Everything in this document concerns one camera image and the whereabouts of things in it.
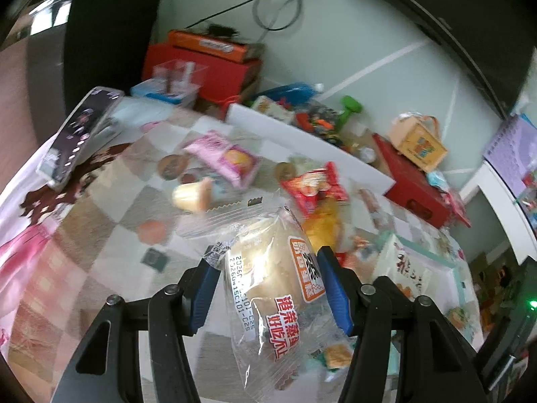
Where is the yellow wooden handle box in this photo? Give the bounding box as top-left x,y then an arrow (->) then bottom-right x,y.
388,112 -> 448,173

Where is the smartphone on stand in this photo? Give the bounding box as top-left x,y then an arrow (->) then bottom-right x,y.
36,86 -> 124,190

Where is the toy clutter pile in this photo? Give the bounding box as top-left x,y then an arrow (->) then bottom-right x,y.
251,96 -> 344,148

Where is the clear plastic box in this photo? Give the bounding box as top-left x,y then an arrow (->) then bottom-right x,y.
152,59 -> 208,89

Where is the red box stack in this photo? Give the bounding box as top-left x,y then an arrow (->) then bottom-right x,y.
142,43 -> 263,101

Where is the orange flat box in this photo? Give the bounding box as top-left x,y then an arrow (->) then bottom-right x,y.
167,30 -> 265,64

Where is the yellow snack bag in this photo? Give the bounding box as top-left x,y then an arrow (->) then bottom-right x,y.
301,198 -> 342,254

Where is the large red gift box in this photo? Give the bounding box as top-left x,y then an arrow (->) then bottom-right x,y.
372,134 -> 450,228

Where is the clear steamed bun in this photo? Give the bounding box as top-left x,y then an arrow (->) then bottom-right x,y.
204,207 -> 347,402

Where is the blue lidded plastic container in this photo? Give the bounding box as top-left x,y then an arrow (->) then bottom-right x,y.
130,78 -> 199,106

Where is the blue wet wipes pack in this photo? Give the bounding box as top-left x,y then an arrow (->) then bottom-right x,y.
426,170 -> 450,193

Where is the black cabinet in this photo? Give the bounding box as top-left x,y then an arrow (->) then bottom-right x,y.
63,0 -> 160,112

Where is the red heart snack bag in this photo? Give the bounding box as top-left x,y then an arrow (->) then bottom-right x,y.
281,162 -> 349,216

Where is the pink floral pouch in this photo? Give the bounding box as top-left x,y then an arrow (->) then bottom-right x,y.
443,189 -> 472,228

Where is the blue water bottle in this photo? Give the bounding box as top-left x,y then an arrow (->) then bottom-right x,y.
254,82 -> 324,106

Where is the white chinese pastry packet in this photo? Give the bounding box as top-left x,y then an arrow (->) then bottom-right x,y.
371,234 -> 432,301

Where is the purple perforated file holder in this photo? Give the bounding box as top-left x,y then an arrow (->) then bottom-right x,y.
483,114 -> 536,196

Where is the teal shallow cardboard tray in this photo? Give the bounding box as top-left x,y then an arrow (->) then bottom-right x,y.
376,231 -> 475,341

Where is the yellow jelly pudding cup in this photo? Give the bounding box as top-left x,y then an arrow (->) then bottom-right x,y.
172,177 -> 212,213

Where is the green white cracker bag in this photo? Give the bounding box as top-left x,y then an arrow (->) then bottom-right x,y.
309,338 -> 357,382

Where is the white shelf desk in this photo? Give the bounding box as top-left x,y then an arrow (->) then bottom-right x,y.
460,160 -> 536,265

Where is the white foam board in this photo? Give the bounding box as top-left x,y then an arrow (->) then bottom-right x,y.
226,104 -> 395,195

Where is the pink snack packet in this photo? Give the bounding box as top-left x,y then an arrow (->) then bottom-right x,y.
184,130 -> 261,190

